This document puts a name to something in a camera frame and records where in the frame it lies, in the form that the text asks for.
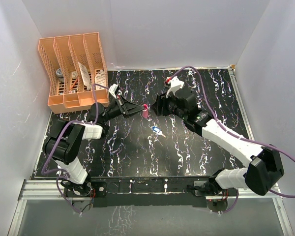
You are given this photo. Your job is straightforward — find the round tin in organizer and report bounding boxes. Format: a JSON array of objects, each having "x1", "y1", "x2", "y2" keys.
[{"x1": 55, "y1": 68, "x2": 64, "y2": 79}]

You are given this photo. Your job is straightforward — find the blue key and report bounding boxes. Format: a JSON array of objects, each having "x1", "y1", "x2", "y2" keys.
[{"x1": 152, "y1": 126, "x2": 166, "y2": 138}]

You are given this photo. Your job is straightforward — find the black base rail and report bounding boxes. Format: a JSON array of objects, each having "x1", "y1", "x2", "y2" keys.
[{"x1": 61, "y1": 177, "x2": 236, "y2": 211}]

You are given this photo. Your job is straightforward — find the white paper packet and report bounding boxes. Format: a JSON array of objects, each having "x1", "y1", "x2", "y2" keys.
[{"x1": 78, "y1": 62, "x2": 91, "y2": 90}]

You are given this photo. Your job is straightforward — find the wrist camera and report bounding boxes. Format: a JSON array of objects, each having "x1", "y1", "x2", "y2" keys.
[
  {"x1": 108, "y1": 84, "x2": 121, "y2": 99},
  {"x1": 165, "y1": 76, "x2": 184, "y2": 98}
]

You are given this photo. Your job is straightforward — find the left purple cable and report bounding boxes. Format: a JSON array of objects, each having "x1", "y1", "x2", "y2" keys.
[{"x1": 42, "y1": 83, "x2": 114, "y2": 177}]

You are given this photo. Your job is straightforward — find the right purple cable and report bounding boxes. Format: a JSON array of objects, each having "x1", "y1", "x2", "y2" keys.
[{"x1": 168, "y1": 65, "x2": 295, "y2": 199}]

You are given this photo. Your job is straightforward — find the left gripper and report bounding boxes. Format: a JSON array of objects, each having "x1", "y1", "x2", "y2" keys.
[{"x1": 102, "y1": 95, "x2": 145, "y2": 123}]

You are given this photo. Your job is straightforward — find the orange file organizer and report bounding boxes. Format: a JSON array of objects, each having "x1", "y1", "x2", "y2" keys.
[{"x1": 38, "y1": 32, "x2": 110, "y2": 114}]

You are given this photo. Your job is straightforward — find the white labelled packet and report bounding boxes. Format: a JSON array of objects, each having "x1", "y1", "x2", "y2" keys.
[{"x1": 95, "y1": 70, "x2": 106, "y2": 90}]

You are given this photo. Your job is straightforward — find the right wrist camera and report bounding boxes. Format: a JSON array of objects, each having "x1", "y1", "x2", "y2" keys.
[{"x1": 165, "y1": 76, "x2": 184, "y2": 98}]

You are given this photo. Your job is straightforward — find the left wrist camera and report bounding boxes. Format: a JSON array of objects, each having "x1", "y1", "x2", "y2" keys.
[{"x1": 108, "y1": 84, "x2": 121, "y2": 99}]

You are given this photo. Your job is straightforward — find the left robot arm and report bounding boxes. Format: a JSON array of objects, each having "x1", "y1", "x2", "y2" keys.
[{"x1": 44, "y1": 95, "x2": 145, "y2": 196}]

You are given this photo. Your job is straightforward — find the purple cable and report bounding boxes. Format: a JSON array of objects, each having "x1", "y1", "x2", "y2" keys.
[
  {"x1": 168, "y1": 65, "x2": 295, "y2": 199},
  {"x1": 42, "y1": 83, "x2": 114, "y2": 177}
]

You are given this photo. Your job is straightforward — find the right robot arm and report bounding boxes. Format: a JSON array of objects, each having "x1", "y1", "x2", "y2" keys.
[{"x1": 152, "y1": 89, "x2": 284, "y2": 196}]

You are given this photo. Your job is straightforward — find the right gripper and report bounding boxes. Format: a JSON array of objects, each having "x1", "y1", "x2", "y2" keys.
[{"x1": 151, "y1": 89, "x2": 187, "y2": 120}]

